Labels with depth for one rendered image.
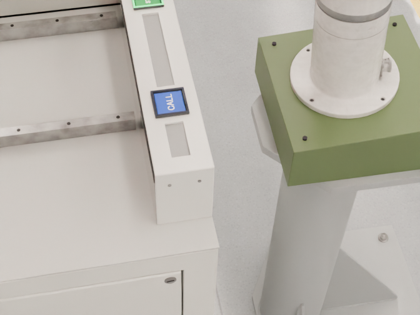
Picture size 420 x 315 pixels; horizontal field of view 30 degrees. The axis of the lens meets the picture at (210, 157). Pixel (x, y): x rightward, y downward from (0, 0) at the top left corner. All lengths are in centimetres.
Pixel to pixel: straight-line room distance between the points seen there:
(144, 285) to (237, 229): 95
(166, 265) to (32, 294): 22
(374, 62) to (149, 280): 52
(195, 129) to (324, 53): 25
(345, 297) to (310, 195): 63
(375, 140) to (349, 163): 7
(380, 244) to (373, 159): 95
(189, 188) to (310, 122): 24
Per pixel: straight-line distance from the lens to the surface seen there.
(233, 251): 224
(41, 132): 142
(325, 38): 128
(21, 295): 134
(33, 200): 136
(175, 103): 128
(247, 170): 240
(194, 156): 122
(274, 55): 144
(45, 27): 161
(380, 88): 138
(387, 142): 134
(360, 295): 215
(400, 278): 226
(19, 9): 167
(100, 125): 141
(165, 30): 141
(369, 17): 123
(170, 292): 140
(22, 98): 151
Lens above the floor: 193
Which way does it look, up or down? 53 degrees down
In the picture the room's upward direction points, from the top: 2 degrees clockwise
